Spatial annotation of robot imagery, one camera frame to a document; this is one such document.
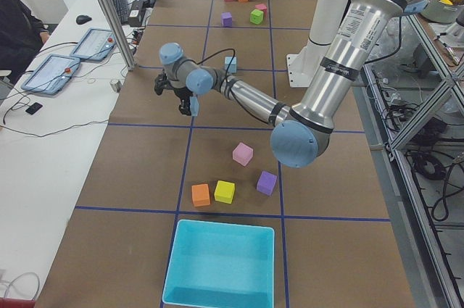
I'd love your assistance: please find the purple foam block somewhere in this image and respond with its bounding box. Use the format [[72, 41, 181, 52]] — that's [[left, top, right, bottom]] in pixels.
[[221, 12, 233, 28], [256, 171, 277, 196]]

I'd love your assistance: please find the pink foam block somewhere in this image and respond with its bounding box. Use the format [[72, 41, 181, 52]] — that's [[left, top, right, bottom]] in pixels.
[[254, 4, 268, 16]]

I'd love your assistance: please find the blue teach pendant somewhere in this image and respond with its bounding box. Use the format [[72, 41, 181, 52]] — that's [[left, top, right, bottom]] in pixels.
[[21, 54, 80, 96], [70, 28, 116, 62]]

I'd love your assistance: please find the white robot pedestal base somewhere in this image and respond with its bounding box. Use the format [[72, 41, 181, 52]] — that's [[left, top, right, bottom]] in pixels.
[[286, 0, 349, 88]]

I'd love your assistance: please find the light blue plastic bin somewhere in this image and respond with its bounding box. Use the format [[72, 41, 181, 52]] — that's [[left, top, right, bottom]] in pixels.
[[162, 220, 275, 307]]

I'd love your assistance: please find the lilac foam block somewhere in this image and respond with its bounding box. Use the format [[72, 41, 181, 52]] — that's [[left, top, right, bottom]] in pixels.
[[232, 142, 254, 167]]

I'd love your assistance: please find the green foam block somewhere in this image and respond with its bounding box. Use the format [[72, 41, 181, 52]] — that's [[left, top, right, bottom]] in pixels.
[[249, 9, 264, 25]]

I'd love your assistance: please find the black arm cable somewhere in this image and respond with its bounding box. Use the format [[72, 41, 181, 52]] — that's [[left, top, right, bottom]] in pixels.
[[197, 48, 283, 128]]

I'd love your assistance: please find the seated person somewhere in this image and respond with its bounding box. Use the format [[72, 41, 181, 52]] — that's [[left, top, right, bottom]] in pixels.
[[1, 0, 50, 84]]

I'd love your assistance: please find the black smartphone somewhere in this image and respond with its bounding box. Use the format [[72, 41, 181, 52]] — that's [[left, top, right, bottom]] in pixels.
[[25, 102, 43, 115]]

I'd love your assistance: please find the aluminium frame post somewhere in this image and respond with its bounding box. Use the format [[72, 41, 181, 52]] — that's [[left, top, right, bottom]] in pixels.
[[97, 0, 136, 72]]

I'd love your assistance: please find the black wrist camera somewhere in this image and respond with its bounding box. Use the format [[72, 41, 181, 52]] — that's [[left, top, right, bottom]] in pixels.
[[154, 72, 171, 96]]

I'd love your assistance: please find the metal pot with items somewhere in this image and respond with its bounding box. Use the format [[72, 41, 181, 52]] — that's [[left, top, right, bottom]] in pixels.
[[420, 0, 463, 23]]

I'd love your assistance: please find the black keyboard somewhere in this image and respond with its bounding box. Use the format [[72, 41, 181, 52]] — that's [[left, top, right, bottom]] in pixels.
[[112, 0, 129, 25]]

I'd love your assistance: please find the yellow foam block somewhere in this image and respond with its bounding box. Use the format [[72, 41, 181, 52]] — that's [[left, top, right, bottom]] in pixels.
[[214, 180, 236, 204]]

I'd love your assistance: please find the black computer mouse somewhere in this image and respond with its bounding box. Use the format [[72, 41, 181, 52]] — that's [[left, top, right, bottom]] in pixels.
[[75, 14, 92, 25]]

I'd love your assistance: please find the small metal cylinder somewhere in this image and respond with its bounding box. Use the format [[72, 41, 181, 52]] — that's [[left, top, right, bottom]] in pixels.
[[109, 79, 122, 93]]

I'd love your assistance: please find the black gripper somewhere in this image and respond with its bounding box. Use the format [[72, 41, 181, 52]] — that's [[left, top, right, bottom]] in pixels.
[[173, 87, 193, 116]]

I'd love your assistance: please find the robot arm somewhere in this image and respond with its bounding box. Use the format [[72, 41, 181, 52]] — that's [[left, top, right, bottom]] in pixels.
[[154, 0, 420, 168]]

